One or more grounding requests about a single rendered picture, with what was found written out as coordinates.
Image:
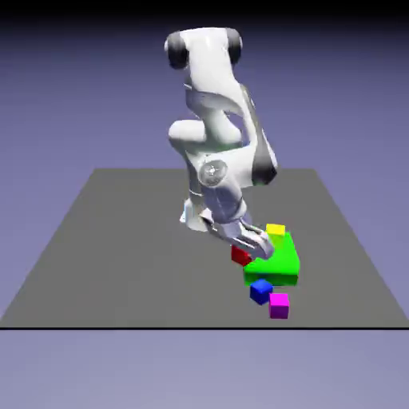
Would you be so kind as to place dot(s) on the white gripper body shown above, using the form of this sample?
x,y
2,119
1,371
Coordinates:
x,y
246,241

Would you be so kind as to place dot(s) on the small red cube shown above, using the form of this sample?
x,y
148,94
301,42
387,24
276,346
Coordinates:
x,y
239,255

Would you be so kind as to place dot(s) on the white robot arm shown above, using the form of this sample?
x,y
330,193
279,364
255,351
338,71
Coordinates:
x,y
211,96

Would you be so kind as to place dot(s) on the small yellow cube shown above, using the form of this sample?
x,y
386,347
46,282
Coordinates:
x,y
275,229

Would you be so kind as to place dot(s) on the small blue cube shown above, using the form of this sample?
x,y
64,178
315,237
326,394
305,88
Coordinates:
x,y
260,290

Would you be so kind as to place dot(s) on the small magenta cube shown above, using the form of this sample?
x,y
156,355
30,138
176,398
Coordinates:
x,y
279,305

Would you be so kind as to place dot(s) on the large green box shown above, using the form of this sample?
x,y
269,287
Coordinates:
x,y
281,262

